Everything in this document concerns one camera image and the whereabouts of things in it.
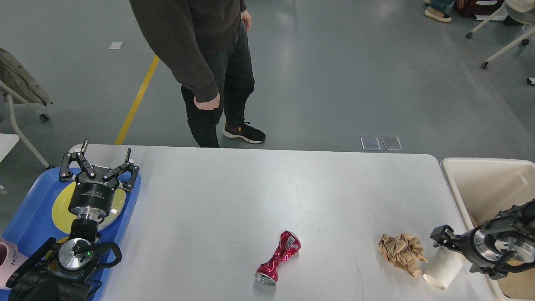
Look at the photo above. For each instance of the chair with olive jacket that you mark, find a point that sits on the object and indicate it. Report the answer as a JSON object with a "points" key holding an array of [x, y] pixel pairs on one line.
{"points": [[18, 86]]}

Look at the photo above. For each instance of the brown paper ball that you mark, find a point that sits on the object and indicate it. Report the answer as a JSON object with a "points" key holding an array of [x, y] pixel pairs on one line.
{"points": [[403, 251]]}

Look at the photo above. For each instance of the beige plastic bin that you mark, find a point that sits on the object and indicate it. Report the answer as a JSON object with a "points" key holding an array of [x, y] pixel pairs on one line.
{"points": [[482, 187]]}

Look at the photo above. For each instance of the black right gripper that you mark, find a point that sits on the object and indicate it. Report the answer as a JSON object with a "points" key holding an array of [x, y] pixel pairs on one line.
{"points": [[486, 250]]}

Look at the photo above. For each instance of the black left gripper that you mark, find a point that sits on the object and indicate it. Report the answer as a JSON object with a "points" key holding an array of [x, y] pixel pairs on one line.
{"points": [[94, 196]]}

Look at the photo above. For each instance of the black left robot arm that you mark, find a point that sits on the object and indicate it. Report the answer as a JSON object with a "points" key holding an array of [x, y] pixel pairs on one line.
{"points": [[84, 259]]}

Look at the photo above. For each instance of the yellow plastic plate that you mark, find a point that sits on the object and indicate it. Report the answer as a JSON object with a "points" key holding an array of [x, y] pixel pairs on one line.
{"points": [[62, 201]]}

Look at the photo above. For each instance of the person in black clothes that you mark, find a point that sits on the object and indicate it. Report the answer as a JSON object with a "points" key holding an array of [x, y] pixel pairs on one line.
{"points": [[205, 45]]}

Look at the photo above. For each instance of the person's hand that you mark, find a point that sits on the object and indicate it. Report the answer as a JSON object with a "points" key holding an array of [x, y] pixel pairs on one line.
{"points": [[209, 105]]}

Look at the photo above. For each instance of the person in blue jeans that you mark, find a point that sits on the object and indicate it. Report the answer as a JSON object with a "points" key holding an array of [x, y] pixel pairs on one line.
{"points": [[436, 9]]}

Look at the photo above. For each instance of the pink HOME mug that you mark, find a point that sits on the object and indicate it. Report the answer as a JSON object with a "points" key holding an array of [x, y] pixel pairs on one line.
{"points": [[10, 260]]}

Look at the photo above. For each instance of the crushed red can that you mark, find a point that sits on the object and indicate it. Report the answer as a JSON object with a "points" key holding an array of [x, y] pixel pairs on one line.
{"points": [[289, 245]]}

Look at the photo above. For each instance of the person's other hand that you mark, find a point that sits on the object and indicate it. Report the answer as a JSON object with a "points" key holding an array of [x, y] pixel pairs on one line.
{"points": [[246, 18]]}

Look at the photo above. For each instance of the brown paper bag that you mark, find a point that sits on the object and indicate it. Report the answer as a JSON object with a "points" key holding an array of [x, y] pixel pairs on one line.
{"points": [[519, 285]]}

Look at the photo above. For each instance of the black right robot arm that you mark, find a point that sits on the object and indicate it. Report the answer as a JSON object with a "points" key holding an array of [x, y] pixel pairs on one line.
{"points": [[517, 218]]}

